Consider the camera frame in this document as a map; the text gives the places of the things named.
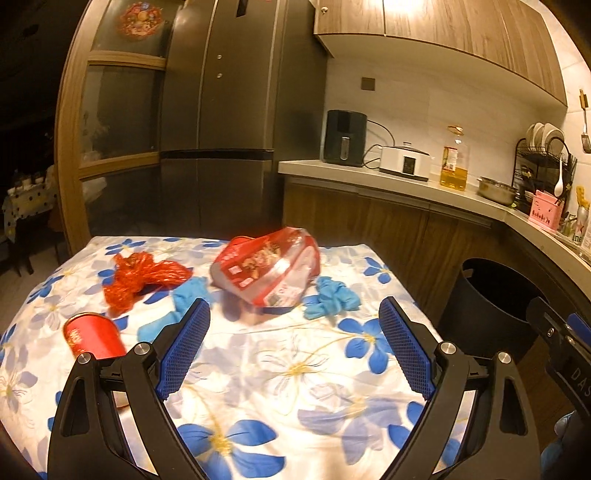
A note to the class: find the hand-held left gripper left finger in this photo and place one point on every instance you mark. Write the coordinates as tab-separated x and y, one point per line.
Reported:
184	350

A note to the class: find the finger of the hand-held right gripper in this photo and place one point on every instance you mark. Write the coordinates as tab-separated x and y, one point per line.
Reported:
581	327
549	323

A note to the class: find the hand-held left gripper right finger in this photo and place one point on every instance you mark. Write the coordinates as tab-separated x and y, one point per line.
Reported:
406	350

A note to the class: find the blue glove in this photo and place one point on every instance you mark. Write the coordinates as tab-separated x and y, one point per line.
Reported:
189	288
332	295

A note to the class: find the black trash bin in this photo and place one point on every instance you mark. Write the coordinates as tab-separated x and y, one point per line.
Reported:
485	314

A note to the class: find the red plastic bag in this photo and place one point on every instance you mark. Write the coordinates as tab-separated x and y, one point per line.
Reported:
138	277

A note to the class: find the red paper cup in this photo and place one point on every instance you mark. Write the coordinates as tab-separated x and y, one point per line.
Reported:
92	334

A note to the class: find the red snack package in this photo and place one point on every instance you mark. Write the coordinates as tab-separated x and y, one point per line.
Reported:
258	263

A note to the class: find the dark blue cloth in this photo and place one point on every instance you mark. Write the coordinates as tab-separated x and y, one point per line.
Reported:
568	457

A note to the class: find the green white can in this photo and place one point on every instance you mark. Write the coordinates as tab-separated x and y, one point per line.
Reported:
578	233

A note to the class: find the blue floral tablecloth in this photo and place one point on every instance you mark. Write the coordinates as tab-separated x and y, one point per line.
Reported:
286	369

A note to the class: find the pink utensil holder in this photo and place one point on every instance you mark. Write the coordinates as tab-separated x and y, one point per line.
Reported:
545	212

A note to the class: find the kitchen counter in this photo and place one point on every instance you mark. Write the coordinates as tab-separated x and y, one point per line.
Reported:
392	217

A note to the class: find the white spoon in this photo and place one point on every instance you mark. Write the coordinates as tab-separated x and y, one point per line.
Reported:
558	184

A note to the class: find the steel bowl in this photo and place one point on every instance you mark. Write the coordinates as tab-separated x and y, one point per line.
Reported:
497	191

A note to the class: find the black dish rack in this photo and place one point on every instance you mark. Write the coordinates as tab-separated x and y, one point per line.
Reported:
526	157

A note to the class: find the cooking oil bottle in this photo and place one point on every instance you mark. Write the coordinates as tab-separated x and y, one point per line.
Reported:
454	170

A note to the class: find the hanging metal spatula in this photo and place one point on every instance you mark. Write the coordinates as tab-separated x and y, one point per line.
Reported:
586	138

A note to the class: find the white electric cooker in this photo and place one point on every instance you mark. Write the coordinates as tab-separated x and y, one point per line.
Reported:
404	161

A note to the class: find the polka dot dining table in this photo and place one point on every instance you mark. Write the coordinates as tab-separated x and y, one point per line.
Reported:
27	203

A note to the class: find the black air fryer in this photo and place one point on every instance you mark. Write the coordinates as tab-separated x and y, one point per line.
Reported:
344	134

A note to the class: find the wooden glass door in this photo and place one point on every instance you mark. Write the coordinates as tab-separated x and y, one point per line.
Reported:
69	138

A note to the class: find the grey refrigerator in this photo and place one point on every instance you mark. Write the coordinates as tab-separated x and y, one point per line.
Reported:
231	92

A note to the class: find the red round door decoration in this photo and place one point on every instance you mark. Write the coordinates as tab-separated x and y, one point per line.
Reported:
140	19

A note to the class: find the brown wall outlet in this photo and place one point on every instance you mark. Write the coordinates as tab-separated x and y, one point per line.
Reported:
368	83

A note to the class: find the wooden wall cabinets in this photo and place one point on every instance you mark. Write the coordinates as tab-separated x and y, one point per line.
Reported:
461	37

